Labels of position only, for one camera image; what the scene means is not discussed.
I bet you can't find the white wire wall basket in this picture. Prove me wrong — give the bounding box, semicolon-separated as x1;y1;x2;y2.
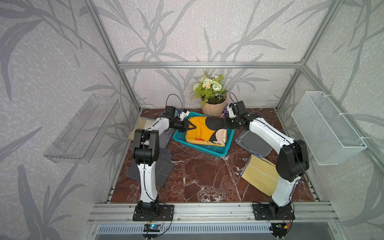
292;91;367;166

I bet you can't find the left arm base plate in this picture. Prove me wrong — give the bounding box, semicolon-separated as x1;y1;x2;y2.
133;201;175;222

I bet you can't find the purple pink toy rake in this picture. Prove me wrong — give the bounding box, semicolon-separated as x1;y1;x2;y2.
219;109;229;118

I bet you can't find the dark grey checked pillowcase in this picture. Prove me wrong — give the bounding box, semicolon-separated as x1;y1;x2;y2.
125;148;174;188

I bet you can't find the yellow Mickey Mouse pillowcase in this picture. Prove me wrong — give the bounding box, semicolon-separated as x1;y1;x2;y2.
186;116;227;147

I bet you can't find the beige grey striped pillowcase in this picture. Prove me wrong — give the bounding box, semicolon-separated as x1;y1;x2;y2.
129;117;155;141

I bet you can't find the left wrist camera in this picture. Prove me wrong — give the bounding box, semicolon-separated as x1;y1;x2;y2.
163;106;188;120

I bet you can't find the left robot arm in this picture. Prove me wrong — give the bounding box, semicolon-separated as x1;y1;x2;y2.
132;116;196;210

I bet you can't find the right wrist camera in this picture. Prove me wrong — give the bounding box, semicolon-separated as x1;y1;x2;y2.
227;101;248;119

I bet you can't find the plain grey pillowcase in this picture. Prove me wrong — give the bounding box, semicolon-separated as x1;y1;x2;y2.
235;131;273;159

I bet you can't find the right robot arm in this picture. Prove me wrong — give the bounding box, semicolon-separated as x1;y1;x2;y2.
225;114;310;212

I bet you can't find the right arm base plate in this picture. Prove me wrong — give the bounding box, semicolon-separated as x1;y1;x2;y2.
252;202;296;221

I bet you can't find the yellow-green pillowcase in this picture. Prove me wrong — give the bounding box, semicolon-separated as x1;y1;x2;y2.
241;155;279;197

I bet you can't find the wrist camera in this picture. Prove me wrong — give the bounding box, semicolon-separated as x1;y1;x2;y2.
227;101;248;119
163;106;188;120

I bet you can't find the clear acrylic wall shelf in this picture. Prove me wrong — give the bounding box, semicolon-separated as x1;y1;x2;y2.
44;94;121;164

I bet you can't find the left green circuit board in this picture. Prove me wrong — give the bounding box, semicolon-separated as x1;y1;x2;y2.
143;223;163;233

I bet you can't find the aluminium front rail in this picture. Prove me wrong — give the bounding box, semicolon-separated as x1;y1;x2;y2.
87;202;339;225

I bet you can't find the potted artificial flower plant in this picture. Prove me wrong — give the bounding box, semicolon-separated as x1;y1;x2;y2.
190;72;228;117

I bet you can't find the right circuit board with wires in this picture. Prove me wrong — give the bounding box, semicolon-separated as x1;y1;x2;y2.
269;223;291;239

